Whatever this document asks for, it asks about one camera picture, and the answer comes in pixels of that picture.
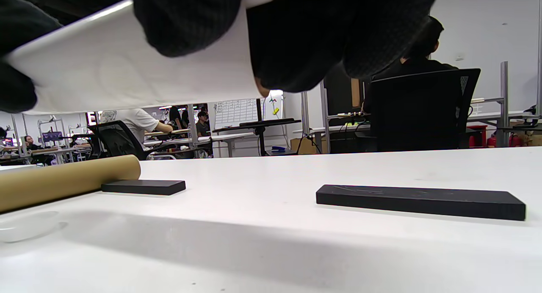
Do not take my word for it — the person's right hand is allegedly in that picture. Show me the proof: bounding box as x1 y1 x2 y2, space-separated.
129 0 444 93

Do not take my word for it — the black mesh chair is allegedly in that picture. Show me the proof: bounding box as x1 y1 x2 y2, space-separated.
87 120 149 160

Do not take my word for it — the black monitor stand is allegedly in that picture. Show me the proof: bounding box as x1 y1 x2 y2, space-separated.
212 99 302 157

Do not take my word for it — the brown cardboard box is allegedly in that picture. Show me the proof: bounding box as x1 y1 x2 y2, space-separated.
290 137 323 155

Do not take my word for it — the person's left hand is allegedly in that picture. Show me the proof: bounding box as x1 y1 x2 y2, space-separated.
0 0 63 114

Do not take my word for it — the colourful cartoon panel poster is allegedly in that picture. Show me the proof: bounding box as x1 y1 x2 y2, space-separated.
3 0 306 116

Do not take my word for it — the small red cabinet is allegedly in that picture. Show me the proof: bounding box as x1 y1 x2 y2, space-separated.
468 124 488 148

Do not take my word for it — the dark glass door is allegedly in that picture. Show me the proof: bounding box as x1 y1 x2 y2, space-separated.
324 64 365 116

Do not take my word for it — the brown cardboard mailing tube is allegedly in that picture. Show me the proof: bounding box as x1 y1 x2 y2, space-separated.
0 155 141 213

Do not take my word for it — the black office chair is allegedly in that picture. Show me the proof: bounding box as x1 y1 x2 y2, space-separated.
368 69 481 153

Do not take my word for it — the black bar weight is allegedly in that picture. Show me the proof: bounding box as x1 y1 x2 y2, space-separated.
315 184 527 221
101 180 187 196

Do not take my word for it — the whiteboard with table chart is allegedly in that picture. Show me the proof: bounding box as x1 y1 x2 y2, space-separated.
214 96 284 130

